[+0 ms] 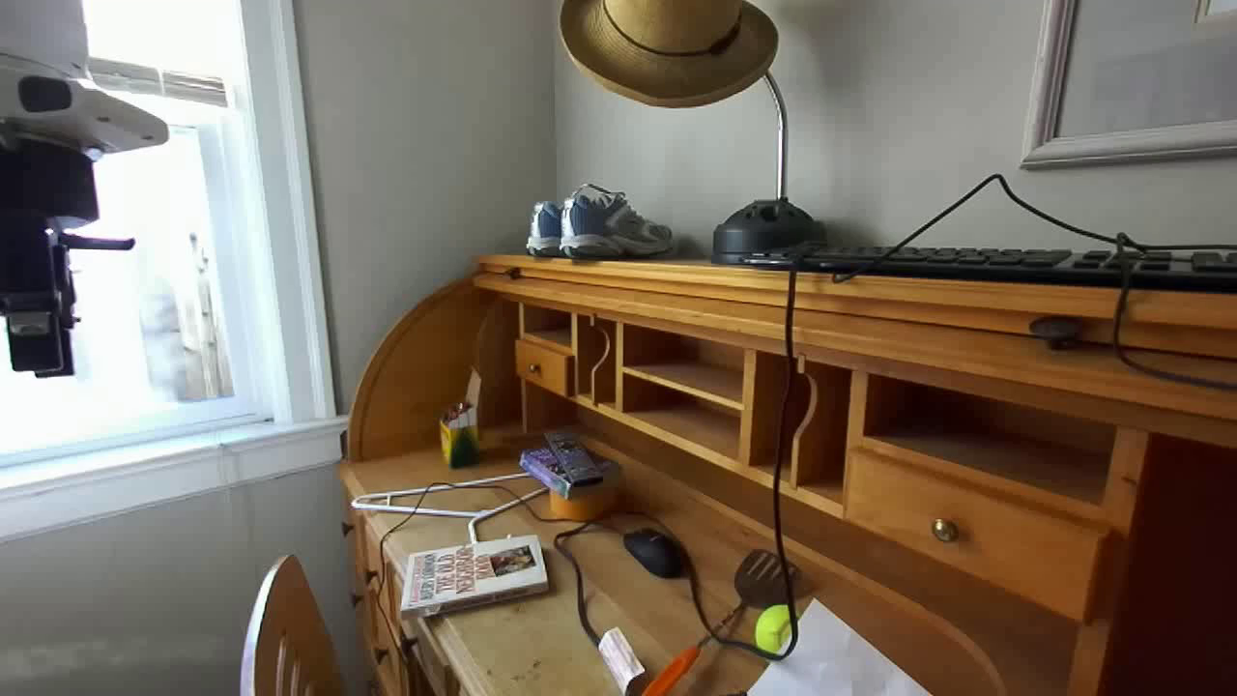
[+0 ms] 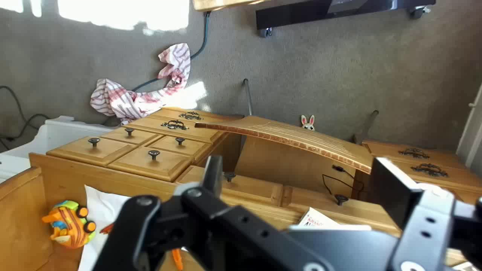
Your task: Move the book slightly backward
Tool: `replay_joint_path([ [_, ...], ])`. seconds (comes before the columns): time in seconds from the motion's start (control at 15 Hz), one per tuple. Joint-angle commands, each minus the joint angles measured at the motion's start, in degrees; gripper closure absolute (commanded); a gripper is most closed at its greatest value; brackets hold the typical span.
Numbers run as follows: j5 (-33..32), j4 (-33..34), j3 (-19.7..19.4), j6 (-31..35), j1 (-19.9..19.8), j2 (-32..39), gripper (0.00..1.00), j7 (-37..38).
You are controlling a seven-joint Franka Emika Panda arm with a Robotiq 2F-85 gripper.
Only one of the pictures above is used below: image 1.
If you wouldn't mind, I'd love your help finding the orange handled tool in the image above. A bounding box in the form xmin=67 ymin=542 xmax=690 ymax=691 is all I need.
xmin=643 ymin=645 xmax=705 ymax=696

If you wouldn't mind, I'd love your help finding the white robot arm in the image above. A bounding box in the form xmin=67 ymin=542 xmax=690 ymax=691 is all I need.
xmin=0 ymin=0 xmax=167 ymax=378

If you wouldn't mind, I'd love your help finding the white sneaker front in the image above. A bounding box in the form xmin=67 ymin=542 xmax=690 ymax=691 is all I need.
xmin=561 ymin=187 xmax=677 ymax=259

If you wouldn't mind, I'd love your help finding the black computer keyboard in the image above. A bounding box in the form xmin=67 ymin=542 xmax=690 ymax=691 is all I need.
xmin=748 ymin=247 xmax=1237 ymax=296

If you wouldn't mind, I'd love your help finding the white paper sheet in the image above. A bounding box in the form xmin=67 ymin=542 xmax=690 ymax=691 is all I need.
xmin=748 ymin=598 xmax=928 ymax=696

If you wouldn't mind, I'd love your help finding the framed picture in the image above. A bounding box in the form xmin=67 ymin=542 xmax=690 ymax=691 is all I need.
xmin=1022 ymin=0 xmax=1237 ymax=169

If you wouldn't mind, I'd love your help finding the black computer mouse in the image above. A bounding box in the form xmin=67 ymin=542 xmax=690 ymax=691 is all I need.
xmin=624 ymin=526 xmax=683 ymax=579

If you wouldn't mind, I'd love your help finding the white sneaker rear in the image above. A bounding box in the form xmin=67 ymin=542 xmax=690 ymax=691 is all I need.
xmin=526 ymin=203 xmax=561 ymax=257

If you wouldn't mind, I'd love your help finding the black slotted spatula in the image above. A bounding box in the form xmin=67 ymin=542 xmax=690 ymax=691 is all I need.
xmin=725 ymin=549 xmax=797 ymax=627

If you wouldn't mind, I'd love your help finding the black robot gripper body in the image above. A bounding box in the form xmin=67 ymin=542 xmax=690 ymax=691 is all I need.
xmin=0 ymin=140 xmax=133 ymax=378

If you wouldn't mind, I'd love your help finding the wooden roll-top desk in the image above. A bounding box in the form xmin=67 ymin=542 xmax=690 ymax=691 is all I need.
xmin=341 ymin=257 xmax=1237 ymax=696

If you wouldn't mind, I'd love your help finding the black desk lamp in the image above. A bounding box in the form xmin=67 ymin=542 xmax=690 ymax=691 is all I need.
xmin=713 ymin=73 xmax=829 ymax=263

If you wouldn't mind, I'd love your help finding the crayon box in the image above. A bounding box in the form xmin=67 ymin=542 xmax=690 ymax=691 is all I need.
xmin=442 ymin=403 xmax=480 ymax=470

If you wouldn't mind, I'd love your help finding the white paperback book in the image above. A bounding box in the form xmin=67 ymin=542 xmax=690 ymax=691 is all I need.
xmin=404 ymin=535 xmax=549 ymax=614

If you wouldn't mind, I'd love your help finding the black lamp power cable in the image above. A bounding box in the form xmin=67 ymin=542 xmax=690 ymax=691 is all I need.
xmin=713 ymin=247 xmax=807 ymax=665

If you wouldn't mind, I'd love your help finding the white sneaker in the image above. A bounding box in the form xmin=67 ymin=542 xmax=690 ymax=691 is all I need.
xmin=526 ymin=203 xmax=561 ymax=257
xmin=561 ymin=187 xmax=677 ymax=259

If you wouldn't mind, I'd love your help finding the brown tape roll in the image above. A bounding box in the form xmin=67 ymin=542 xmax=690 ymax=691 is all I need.
xmin=546 ymin=485 xmax=618 ymax=524

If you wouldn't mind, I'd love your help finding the yellow-green ball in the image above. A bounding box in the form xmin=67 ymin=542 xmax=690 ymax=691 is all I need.
xmin=754 ymin=605 xmax=793 ymax=655

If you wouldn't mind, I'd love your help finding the black keyboard cable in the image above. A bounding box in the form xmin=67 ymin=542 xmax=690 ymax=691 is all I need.
xmin=837 ymin=169 xmax=1237 ymax=397

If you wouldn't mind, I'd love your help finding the white small tube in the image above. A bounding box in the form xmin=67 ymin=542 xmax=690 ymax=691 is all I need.
xmin=594 ymin=627 xmax=646 ymax=696

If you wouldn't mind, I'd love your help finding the white plastic clothes hanger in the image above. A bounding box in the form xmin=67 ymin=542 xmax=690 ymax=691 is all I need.
xmin=354 ymin=472 xmax=546 ymax=542

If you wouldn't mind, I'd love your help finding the straw hat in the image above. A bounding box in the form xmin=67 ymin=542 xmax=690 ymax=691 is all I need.
xmin=561 ymin=0 xmax=776 ymax=107

